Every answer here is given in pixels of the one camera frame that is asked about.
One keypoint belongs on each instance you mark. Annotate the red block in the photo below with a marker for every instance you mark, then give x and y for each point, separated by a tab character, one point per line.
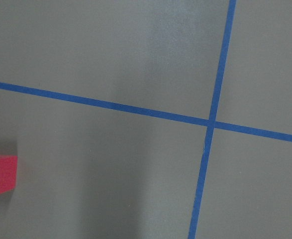
8	172

